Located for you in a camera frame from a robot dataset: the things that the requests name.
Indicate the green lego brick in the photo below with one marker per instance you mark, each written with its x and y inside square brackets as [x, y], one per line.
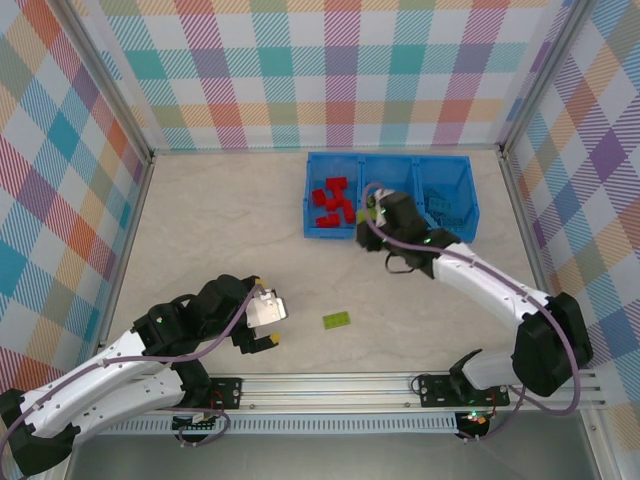
[361, 216]
[336, 320]

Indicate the blue lego brick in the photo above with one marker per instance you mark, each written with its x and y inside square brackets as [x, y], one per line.
[441, 204]
[457, 221]
[432, 192]
[436, 218]

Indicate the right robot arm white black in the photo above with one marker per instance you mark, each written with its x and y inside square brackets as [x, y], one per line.
[480, 285]

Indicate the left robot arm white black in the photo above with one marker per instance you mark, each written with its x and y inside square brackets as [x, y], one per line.
[150, 390]

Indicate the blue plastic bin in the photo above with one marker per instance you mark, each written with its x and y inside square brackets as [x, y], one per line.
[330, 167]
[445, 172]
[387, 172]

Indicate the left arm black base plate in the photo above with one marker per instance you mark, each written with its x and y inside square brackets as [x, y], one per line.
[230, 392]

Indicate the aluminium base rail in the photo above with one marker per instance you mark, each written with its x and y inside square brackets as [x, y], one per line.
[325, 390]

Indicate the aluminium frame rail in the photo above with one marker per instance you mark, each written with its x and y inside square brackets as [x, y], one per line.
[225, 150]
[520, 210]
[132, 225]

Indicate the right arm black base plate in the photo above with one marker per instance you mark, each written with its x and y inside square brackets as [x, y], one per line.
[435, 390]

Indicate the aluminium frame post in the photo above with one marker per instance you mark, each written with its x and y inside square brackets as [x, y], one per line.
[111, 80]
[545, 75]

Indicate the aluminium frame leg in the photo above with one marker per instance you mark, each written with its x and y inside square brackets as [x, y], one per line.
[595, 440]

